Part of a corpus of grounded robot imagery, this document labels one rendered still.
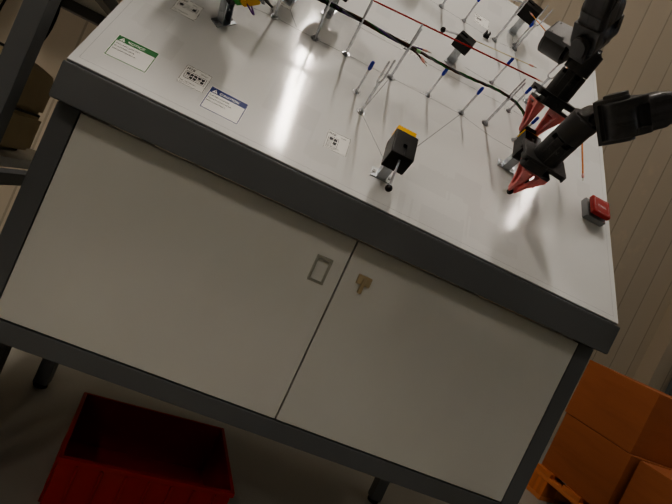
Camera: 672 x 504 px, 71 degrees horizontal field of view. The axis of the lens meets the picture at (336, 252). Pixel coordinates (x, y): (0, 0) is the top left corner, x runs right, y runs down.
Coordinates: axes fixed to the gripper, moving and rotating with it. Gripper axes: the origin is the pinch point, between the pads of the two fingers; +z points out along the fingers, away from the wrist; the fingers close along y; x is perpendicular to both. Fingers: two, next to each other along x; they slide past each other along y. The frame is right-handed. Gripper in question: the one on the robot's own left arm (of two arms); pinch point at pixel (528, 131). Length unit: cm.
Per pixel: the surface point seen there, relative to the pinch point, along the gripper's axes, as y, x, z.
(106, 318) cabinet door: 61, 47, 59
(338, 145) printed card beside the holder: 37.8, 20.6, 17.9
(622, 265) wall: -227, -225, 76
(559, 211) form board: -16.1, 6.4, 10.5
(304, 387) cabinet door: 22, 45, 57
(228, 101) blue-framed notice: 60, 24, 20
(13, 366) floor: 91, 16, 132
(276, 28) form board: 60, 0, 9
